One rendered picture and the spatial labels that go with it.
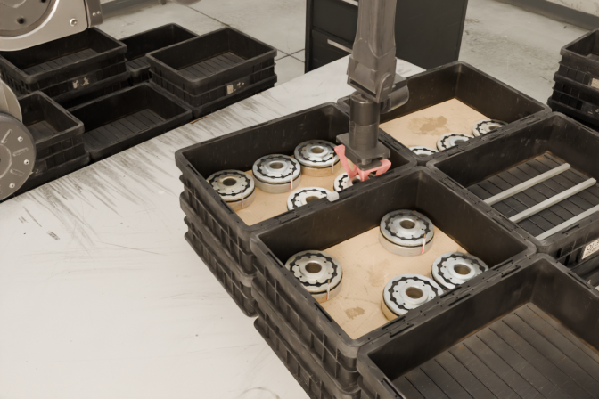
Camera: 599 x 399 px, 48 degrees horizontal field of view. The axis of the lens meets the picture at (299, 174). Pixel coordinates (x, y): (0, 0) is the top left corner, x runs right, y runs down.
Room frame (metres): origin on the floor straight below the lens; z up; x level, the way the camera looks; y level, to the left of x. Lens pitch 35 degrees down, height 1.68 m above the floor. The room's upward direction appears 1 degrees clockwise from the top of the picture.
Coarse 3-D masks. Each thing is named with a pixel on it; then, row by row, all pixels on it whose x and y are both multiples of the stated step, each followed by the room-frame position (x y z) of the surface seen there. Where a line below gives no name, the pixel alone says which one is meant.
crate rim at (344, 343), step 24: (360, 192) 1.00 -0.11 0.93; (456, 192) 1.01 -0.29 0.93; (528, 240) 0.88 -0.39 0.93; (264, 264) 0.83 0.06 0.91; (504, 264) 0.82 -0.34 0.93; (288, 288) 0.77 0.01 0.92; (456, 288) 0.76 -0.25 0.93; (312, 312) 0.71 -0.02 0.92; (408, 312) 0.71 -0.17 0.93; (336, 336) 0.66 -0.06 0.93
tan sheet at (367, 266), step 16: (352, 240) 0.98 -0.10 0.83; (368, 240) 0.98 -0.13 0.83; (448, 240) 0.99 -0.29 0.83; (336, 256) 0.94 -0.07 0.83; (352, 256) 0.94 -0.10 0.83; (368, 256) 0.94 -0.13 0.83; (384, 256) 0.94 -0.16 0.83; (400, 256) 0.94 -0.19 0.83; (416, 256) 0.94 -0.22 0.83; (432, 256) 0.94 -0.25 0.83; (352, 272) 0.90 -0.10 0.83; (368, 272) 0.90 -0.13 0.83; (384, 272) 0.90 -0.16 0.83; (400, 272) 0.90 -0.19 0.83; (416, 272) 0.90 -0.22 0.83; (352, 288) 0.86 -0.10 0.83; (368, 288) 0.86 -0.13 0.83; (320, 304) 0.82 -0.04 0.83; (336, 304) 0.82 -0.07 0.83; (352, 304) 0.82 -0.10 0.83; (368, 304) 0.82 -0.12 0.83; (336, 320) 0.78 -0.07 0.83; (352, 320) 0.78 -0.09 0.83; (368, 320) 0.78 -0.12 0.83; (384, 320) 0.78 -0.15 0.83; (352, 336) 0.75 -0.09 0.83
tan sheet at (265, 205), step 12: (312, 180) 1.18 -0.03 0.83; (324, 180) 1.18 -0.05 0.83; (264, 192) 1.13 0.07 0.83; (288, 192) 1.13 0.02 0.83; (252, 204) 1.09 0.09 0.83; (264, 204) 1.09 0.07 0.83; (276, 204) 1.09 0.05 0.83; (240, 216) 1.05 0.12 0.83; (252, 216) 1.05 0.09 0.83; (264, 216) 1.05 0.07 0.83
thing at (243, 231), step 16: (304, 112) 1.29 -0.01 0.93; (256, 128) 1.22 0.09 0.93; (208, 144) 1.16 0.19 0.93; (384, 144) 1.18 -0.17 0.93; (176, 160) 1.11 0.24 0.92; (192, 176) 1.05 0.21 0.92; (384, 176) 1.06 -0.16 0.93; (208, 192) 0.99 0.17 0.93; (224, 208) 0.95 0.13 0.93; (304, 208) 0.95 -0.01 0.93; (240, 224) 0.90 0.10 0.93; (256, 224) 0.90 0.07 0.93
